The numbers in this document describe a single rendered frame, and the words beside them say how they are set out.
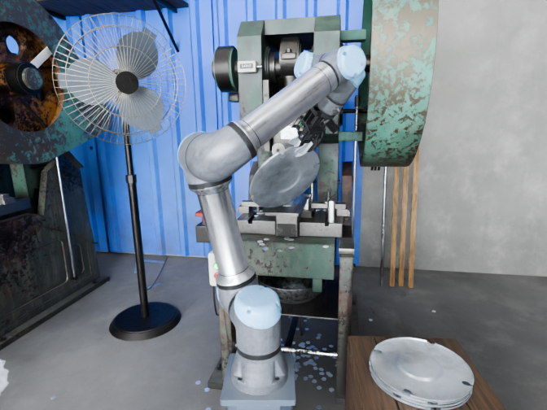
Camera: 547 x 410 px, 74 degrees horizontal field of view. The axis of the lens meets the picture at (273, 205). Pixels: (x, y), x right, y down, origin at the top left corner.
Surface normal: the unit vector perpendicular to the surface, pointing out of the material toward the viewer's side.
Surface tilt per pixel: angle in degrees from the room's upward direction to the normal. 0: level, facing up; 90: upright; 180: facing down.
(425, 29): 86
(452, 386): 0
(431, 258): 90
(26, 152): 90
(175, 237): 90
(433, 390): 0
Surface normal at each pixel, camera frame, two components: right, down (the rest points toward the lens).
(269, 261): -0.18, 0.22
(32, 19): 0.98, 0.04
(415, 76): -0.18, 0.44
